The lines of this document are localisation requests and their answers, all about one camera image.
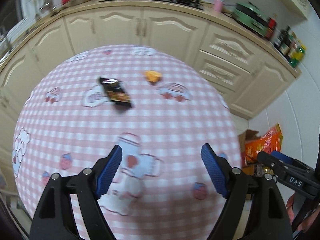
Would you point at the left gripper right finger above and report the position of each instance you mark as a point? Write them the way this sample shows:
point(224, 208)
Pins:
point(268, 218)

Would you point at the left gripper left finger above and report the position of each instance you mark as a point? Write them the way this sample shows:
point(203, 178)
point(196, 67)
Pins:
point(54, 217)

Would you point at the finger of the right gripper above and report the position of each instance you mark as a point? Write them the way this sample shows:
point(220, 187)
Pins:
point(276, 165)
point(291, 161)

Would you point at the black snack wrapper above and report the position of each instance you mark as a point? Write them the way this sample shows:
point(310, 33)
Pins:
point(116, 92)

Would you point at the person's hand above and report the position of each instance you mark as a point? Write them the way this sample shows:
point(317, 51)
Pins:
point(301, 213)

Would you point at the orange rice bag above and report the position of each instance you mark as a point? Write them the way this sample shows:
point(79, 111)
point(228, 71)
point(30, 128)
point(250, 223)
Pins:
point(271, 140)

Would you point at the brown cardboard box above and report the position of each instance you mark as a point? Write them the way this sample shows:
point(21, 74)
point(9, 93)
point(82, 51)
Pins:
point(248, 141)

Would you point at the green yellow oil bottle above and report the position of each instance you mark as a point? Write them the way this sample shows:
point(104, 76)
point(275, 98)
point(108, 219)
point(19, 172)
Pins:
point(297, 56)

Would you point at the dark vinegar bottle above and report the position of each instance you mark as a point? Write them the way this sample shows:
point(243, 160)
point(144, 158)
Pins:
point(282, 42)

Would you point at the pink checkered tablecloth table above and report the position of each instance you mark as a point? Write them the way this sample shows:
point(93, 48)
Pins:
point(162, 189)

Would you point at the red soy sauce bottle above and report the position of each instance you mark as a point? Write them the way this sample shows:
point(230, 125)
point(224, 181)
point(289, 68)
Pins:
point(271, 25)

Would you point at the green electric grill appliance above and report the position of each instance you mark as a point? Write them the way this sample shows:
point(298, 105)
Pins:
point(250, 17)

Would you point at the orange peel piece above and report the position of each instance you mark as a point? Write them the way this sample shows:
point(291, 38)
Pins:
point(152, 76)

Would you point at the pink utensil holder cup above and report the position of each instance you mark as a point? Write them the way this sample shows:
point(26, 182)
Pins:
point(218, 5)

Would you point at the wall utensil rack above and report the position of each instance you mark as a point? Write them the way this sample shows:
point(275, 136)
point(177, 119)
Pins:
point(42, 1)

